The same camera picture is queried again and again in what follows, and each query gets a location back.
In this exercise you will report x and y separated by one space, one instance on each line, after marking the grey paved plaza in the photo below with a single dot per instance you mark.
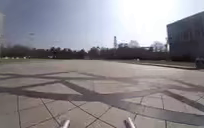
90 73

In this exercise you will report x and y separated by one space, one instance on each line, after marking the tall tower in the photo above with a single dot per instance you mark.
115 41

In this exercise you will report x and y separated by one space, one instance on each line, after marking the row of dark trees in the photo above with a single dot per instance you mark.
73 53

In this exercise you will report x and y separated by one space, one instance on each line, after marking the robot's own part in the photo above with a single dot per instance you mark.
65 124
130 122

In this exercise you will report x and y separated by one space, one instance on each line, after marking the dark building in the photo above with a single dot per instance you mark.
193 36

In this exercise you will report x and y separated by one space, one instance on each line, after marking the vehicle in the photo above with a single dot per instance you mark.
203 63

